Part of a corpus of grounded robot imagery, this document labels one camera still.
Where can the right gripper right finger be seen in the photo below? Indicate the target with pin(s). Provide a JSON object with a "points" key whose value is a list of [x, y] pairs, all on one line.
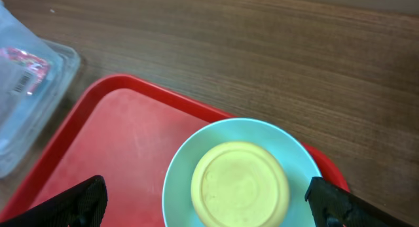
{"points": [[332, 206]]}

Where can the yellow plastic cup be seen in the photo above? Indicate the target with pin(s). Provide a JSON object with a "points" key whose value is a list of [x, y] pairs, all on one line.
{"points": [[239, 183]]}

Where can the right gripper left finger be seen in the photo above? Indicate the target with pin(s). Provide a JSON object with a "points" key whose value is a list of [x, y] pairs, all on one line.
{"points": [[80, 206]]}

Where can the red serving tray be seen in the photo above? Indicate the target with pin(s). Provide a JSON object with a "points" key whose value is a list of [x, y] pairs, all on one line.
{"points": [[127, 130]]}

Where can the red snack wrapper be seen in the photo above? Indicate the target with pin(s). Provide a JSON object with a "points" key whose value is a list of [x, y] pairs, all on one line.
{"points": [[38, 66]]}

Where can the clear plastic waste bin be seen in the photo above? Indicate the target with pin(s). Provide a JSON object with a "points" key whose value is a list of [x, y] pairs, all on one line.
{"points": [[24, 116]]}

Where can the green bowl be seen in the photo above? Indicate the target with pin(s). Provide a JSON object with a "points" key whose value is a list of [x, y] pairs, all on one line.
{"points": [[298, 164]]}

